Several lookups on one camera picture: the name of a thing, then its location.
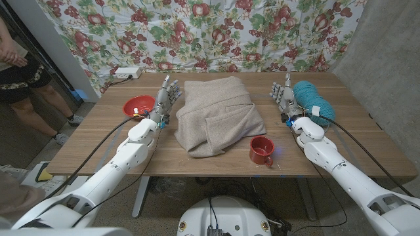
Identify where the red enamel cup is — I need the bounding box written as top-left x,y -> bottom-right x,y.
249,135 -> 276,168

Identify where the floral fruit print backdrop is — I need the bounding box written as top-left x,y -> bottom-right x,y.
35,0 -> 368,95

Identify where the person in black shorts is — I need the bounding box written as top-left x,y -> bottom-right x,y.
0,16 -> 85,147

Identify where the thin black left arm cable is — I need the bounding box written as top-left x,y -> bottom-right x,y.
70,124 -> 163,227

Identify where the teal yarn skein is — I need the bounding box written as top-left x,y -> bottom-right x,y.
292,80 -> 336,127

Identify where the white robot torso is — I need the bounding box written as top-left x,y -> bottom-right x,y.
176,195 -> 272,236

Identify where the beige wool coat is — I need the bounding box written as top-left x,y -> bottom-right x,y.
173,75 -> 267,159

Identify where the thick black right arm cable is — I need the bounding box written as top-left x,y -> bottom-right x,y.
318,113 -> 416,198

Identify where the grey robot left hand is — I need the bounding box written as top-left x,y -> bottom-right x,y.
149,75 -> 182,125

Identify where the white power strip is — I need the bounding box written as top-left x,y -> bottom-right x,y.
114,67 -> 142,80

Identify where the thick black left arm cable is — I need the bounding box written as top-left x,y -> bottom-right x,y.
42,114 -> 145,201

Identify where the yellow black floor object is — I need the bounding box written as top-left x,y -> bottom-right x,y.
35,162 -> 54,183

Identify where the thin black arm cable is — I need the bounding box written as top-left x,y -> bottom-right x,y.
290,129 -> 348,232
70,124 -> 163,227

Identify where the white table leg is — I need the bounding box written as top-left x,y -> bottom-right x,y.
131,176 -> 150,219
297,176 -> 318,222

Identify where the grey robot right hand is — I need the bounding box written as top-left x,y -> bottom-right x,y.
269,72 -> 308,123

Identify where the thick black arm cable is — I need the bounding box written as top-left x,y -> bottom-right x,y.
318,113 -> 416,198
42,114 -> 145,201

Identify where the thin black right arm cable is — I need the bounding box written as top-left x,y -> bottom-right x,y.
290,129 -> 348,232

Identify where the red bowl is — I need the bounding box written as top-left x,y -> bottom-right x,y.
122,94 -> 156,119

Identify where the clear plastic bag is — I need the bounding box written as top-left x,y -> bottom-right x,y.
154,176 -> 188,198

